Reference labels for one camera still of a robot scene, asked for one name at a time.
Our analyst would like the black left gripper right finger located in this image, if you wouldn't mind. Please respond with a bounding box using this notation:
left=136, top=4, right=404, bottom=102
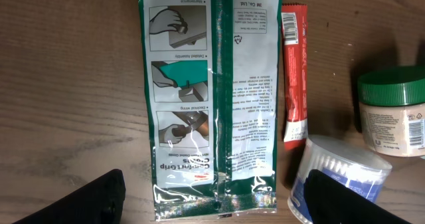
left=303, top=169, right=409, bottom=224

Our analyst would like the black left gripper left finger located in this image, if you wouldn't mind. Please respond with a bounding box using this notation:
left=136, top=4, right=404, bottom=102
left=14, top=169, right=126, bottom=224

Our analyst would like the white round tub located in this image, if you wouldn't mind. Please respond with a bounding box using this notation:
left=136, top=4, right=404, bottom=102
left=288, top=135, right=392, bottom=224

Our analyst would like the green lid jar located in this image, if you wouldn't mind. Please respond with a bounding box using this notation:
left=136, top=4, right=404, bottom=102
left=357, top=66, right=424, bottom=157

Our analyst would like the red snack package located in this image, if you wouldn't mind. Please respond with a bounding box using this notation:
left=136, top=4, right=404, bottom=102
left=281, top=3, right=308, bottom=150

